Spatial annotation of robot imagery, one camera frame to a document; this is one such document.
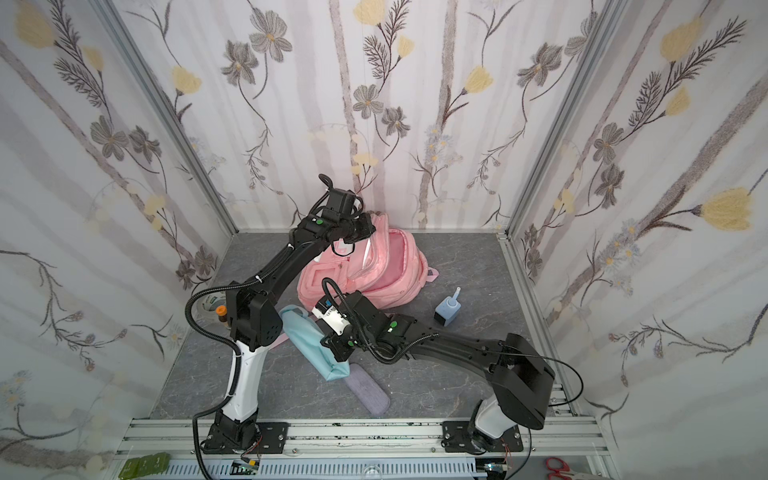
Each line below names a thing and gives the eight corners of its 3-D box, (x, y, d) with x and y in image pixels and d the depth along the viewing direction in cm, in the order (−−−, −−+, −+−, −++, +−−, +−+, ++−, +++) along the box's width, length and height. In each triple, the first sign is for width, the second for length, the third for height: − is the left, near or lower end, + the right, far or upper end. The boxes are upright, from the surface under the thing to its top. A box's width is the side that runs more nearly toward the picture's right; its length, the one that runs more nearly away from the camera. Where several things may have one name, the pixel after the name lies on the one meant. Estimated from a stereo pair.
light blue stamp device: (441, 331, 95) (445, 320, 90) (430, 320, 98) (433, 309, 92) (466, 308, 101) (471, 297, 95) (454, 299, 103) (458, 287, 97)
